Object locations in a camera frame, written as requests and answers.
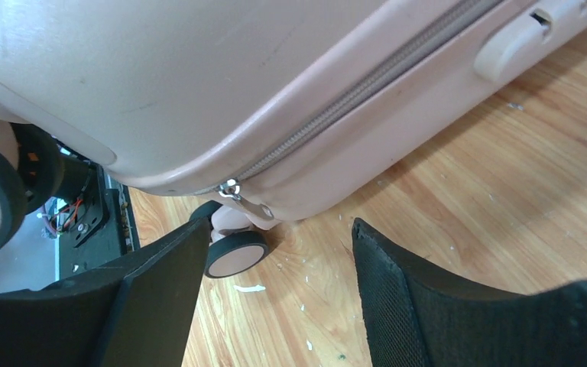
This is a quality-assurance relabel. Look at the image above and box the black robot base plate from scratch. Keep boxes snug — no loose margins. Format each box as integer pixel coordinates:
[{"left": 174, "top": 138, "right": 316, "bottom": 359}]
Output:
[{"left": 54, "top": 164, "right": 141, "bottom": 281}]

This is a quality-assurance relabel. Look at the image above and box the pink suitcase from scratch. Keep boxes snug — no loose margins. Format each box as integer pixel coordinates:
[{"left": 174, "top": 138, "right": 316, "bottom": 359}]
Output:
[{"left": 0, "top": 1, "right": 587, "bottom": 278}]

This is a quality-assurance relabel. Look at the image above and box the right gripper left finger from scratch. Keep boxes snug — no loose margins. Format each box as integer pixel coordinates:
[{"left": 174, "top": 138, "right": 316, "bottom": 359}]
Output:
[{"left": 0, "top": 219, "right": 210, "bottom": 366}]

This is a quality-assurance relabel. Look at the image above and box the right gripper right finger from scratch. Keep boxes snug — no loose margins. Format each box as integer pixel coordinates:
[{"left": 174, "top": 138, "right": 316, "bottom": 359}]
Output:
[{"left": 352, "top": 218, "right": 587, "bottom": 366}]

